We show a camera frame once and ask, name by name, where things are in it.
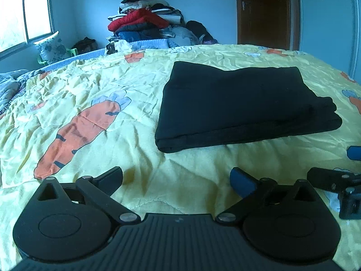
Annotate black pants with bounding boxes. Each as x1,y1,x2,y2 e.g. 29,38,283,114
155,61,342,153

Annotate window with grey frame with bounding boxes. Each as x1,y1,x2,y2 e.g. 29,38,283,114
1,0,54,59

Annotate pile of clothes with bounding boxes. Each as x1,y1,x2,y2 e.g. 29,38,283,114
107,0,218,50

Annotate yellow carrot print bedspread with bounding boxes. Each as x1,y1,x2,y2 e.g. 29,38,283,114
1,45,360,270

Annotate green plastic chair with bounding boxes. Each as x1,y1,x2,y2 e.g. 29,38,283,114
37,48,78,66

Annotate black bag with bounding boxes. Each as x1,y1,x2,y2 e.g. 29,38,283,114
72,37,98,54

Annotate brown wooden door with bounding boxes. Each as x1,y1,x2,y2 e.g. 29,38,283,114
237,0,301,50

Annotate white wardrobe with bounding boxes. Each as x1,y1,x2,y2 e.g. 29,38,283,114
300,0,360,83

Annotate grey quilt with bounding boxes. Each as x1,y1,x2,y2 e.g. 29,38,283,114
1,69,29,114

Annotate floral white pillow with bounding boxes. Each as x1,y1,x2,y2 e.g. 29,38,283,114
34,31,70,64

